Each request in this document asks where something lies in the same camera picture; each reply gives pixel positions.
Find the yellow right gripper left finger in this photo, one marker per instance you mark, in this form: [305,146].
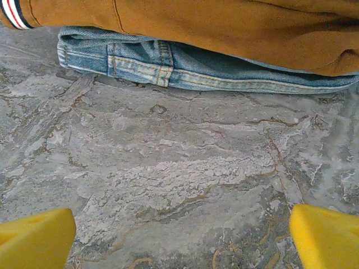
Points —
[33,241]

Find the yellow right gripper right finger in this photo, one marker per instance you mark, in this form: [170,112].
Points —
[328,241]

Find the blue denim jeans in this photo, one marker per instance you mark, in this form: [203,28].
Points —
[134,59]

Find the brown trousers with striped band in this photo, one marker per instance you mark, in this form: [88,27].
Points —
[196,25]

